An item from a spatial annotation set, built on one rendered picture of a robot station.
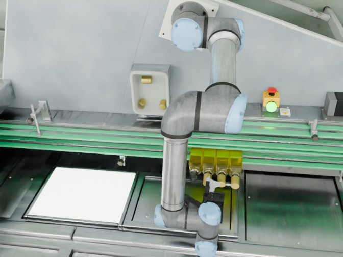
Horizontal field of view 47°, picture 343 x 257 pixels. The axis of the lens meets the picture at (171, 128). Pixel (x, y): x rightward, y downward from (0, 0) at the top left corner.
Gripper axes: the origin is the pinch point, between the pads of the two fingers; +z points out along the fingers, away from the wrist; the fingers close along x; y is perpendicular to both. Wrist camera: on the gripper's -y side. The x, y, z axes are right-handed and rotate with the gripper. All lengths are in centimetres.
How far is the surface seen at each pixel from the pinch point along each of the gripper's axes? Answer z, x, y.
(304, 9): 95, 45, 42
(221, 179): 0.6, 2.0, 5.6
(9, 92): 36, 11, -102
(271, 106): 30.0, 21.2, 24.2
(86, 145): 24, -7, -60
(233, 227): -12.0, -11.4, 12.2
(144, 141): 19.7, 2.3, -30.4
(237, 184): -0.8, 1.6, 12.1
